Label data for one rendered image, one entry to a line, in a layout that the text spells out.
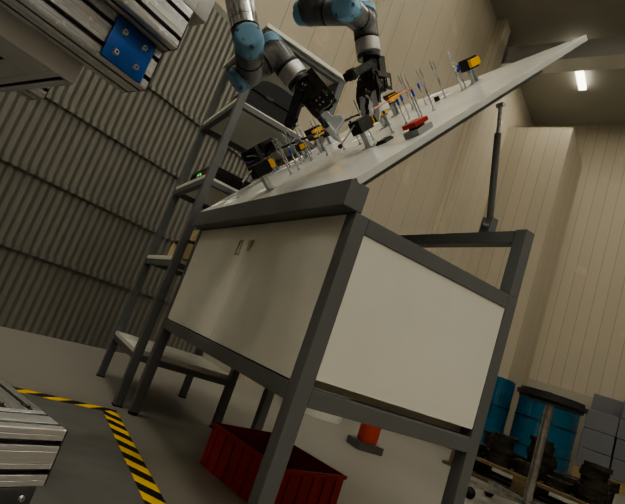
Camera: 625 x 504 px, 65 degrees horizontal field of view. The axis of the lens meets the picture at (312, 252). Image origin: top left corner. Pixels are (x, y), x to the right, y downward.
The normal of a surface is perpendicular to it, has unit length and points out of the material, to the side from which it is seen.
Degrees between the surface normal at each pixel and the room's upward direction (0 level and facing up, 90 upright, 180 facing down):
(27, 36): 90
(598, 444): 90
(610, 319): 90
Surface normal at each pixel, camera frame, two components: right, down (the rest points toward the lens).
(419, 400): 0.50, 0.00
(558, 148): -0.54, -0.34
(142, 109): 0.78, 0.15
